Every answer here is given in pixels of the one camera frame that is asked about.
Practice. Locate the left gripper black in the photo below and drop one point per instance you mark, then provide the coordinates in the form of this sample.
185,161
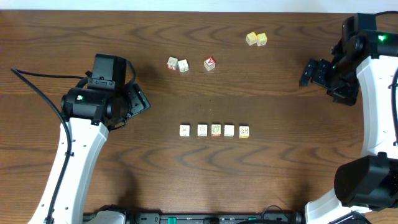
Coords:
138,100

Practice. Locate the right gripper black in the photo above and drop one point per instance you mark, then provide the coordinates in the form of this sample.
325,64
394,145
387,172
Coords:
347,96

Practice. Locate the yellow edged bug block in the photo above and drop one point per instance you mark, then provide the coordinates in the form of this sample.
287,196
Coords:
184,130

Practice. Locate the green edged wooden block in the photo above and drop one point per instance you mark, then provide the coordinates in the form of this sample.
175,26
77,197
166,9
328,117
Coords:
202,130

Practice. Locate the red spiral wooden block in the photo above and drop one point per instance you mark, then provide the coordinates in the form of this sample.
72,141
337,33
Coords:
215,130

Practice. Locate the plain cream wooden block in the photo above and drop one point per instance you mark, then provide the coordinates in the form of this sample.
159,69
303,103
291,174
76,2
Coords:
228,130

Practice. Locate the yellow face wooden block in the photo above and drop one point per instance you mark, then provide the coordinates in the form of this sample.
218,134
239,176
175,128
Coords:
244,131

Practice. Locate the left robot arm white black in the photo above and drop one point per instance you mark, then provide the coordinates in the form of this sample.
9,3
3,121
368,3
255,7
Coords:
88,117

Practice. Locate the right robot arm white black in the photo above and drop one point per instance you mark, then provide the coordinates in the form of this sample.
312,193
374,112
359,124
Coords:
364,63

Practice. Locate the red number three block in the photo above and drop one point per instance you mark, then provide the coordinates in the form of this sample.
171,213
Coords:
172,63

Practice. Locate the blue letter white block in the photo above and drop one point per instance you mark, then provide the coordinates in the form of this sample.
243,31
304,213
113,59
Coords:
183,65

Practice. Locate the yellow block right of pair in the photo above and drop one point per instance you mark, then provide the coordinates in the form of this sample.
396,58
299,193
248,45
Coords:
261,39

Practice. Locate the yellow block of pair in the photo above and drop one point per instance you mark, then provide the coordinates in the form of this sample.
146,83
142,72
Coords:
261,39
251,38

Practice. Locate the red letter A block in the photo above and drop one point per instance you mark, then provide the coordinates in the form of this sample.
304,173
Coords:
209,63

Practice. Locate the yellow block left of pair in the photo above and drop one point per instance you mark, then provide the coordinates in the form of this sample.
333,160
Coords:
251,38

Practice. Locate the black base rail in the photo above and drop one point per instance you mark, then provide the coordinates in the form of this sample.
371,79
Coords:
174,218

